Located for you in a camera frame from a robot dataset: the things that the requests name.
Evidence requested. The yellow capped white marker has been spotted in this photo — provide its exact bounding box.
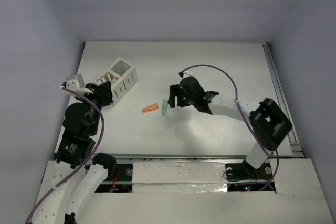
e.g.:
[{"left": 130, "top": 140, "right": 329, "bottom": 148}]
[{"left": 106, "top": 72, "right": 113, "bottom": 83}]

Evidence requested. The green translucent correction tape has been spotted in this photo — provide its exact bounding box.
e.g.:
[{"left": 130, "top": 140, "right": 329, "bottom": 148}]
[{"left": 161, "top": 99, "right": 169, "bottom": 115}]

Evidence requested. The orange translucent correction tape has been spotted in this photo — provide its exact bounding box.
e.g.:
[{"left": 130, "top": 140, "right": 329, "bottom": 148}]
[{"left": 142, "top": 103, "right": 159, "bottom": 113}]

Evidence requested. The pink capped white marker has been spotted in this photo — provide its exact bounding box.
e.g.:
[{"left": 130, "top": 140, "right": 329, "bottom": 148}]
[{"left": 96, "top": 79, "right": 103, "bottom": 85}]

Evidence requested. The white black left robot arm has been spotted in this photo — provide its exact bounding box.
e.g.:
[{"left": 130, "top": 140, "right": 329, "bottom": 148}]
[{"left": 26, "top": 76, "right": 117, "bottom": 223}]

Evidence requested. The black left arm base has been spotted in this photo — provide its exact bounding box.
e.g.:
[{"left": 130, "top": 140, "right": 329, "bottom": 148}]
[{"left": 95, "top": 164, "right": 133, "bottom": 193}]

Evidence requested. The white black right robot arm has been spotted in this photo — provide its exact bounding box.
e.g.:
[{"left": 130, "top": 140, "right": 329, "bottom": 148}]
[{"left": 167, "top": 76, "right": 292, "bottom": 178}]

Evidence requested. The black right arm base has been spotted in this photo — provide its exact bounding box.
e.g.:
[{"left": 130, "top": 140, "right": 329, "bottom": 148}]
[{"left": 222, "top": 163, "right": 276, "bottom": 192}]

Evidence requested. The white slotted organizer box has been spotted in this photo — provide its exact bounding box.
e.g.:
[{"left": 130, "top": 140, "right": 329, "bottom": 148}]
[{"left": 94, "top": 57, "right": 138, "bottom": 105}]

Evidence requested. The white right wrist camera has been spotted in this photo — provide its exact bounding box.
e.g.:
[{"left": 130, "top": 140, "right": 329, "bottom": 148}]
[{"left": 178, "top": 70, "right": 193, "bottom": 79}]

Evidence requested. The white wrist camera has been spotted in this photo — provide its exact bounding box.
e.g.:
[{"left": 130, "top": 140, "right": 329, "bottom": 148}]
[
  {"left": 60, "top": 74, "right": 93, "bottom": 96},
  {"left": 178, "top": 70, "right": 193, "bottom": 79}
]

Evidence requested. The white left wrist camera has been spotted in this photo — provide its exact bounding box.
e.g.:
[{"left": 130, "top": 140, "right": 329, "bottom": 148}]
[{"left": 60, "top": 74, "right": 93, "bottom": 96}]

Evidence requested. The aluminium rail front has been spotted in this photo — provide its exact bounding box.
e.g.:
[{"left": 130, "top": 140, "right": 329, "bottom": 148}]
[{"left": 109, "top": 153, "right": 245, "bottom": 160}]

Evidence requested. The aluminium rail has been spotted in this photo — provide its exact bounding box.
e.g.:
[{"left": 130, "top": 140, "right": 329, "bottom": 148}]
[
  {"left": 109, "top": 153, "right": 245, "bottom": 160},
  {"left": 263, "top": 42, "right": 304, "bottom": 158}
]

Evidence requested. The aluminium rail right side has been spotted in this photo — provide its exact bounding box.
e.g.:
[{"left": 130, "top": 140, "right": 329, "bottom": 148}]
[{"left": 263, "top": 42, "right": 304, "bottom": 158}]

